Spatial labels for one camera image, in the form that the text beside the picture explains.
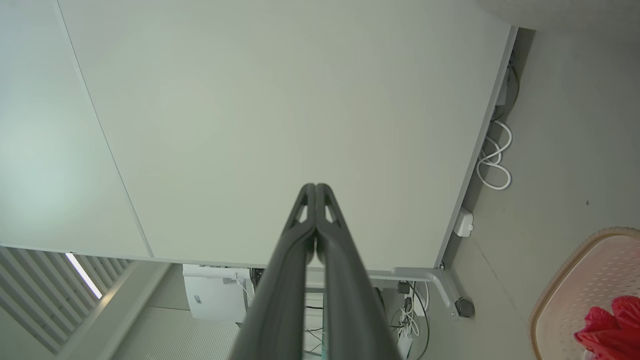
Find perforated cream laundry basket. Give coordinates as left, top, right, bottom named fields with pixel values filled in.
left=530, top=227, right=640, bottom=360

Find white box appliance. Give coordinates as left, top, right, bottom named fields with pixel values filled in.
left=182, top=264, right=252, bottom=323

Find tangled white and black cables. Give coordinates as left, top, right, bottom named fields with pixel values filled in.
left=390, top=281, right=432, bottom=360

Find small white adapter box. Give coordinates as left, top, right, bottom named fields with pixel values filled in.
left=453, top=207, right=474, bottom=238

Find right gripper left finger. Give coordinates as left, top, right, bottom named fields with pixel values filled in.
left=230, top=183, right=317, bottom=360

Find grey table leg with caster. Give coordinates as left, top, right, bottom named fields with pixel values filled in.
left=392, top=266, right=461, bottom=319

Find looped white cable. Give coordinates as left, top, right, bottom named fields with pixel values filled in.
left=476, top=119, right=514, bottom=191

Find round dark levelling foot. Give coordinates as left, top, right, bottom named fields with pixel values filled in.
left=455, top=297, right=476, bottom=319

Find red cloth garment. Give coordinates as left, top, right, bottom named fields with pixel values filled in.
left=574, top=295, right=640, bottom=360

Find white partition panel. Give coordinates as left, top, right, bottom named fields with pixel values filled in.
left=0, top=0, right=153, bottom=260
left=57, top=0, right=519, bottom=272

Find thin dark wall cable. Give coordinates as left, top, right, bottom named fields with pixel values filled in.
left=492, top=64, right=521, bottom=122

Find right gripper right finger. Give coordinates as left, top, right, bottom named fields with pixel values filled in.
left=315, top=183, right=401, bottom=360

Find long ceiling light strip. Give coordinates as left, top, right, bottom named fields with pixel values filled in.
left=65, top=252, right=104, bottom=300

